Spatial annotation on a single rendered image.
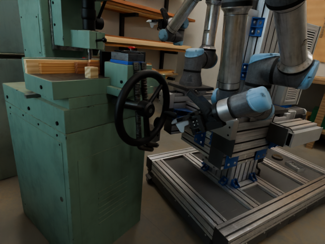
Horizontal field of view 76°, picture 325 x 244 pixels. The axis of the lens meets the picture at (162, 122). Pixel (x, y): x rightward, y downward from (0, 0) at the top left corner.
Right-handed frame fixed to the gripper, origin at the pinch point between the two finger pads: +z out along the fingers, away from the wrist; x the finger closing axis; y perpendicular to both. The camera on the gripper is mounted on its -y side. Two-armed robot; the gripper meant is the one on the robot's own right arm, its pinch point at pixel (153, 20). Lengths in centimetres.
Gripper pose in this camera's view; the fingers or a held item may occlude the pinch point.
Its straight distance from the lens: 189.8
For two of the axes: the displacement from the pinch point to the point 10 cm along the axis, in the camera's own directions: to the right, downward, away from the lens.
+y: 0.1, 9.1, 4.2
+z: -7.0, -3.0, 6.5
